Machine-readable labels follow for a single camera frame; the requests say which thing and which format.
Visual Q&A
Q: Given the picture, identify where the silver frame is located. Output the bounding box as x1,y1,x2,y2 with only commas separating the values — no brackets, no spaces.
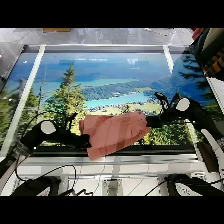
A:
0,153,224,197

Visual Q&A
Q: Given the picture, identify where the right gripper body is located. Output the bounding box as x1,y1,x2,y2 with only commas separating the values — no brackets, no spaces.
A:
145,114,165,129

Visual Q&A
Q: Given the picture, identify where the pink garment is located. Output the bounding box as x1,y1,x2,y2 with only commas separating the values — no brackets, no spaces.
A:
78,111,152,161

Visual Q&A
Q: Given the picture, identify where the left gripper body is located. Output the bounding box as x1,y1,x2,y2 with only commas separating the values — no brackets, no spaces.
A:
68,133,93,150

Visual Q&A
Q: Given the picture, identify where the black cable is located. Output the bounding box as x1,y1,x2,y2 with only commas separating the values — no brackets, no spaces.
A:
14,156,78,197

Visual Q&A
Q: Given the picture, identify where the heap of clothes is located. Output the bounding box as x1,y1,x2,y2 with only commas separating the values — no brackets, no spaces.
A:
191,27,224,81

